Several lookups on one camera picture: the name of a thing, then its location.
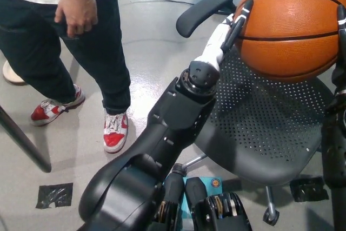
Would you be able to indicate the person's hand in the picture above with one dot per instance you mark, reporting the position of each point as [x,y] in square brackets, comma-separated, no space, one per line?
[78,12]

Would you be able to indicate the black perforated office chair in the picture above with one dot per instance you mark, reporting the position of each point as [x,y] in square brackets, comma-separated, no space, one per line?
[256,133]

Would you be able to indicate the beige shoe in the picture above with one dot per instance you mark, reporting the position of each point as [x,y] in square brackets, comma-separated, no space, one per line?
[12,75]

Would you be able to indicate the black trousers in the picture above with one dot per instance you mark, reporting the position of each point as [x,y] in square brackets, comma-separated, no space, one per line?
[35,52]

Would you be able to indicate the red and white sneaker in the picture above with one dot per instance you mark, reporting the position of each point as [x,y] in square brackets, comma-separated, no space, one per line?
[51,112]
[115,133]

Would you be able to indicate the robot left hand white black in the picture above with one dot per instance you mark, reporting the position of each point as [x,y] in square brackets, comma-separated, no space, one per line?
[216,44]

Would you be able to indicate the teal TP-Link box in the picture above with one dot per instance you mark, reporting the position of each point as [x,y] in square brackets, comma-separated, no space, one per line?
[213,185]

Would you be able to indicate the black tape patch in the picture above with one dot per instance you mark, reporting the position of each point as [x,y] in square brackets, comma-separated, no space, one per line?
[308,190]
[55,195]

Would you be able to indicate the black metal pole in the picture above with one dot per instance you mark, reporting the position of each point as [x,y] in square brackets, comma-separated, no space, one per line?
[24,141]

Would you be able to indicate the orange Wilson basketball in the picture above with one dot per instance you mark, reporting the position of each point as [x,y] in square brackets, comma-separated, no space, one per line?
[289,30]

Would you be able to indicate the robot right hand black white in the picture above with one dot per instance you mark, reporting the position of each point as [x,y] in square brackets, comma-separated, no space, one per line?
[342,79]

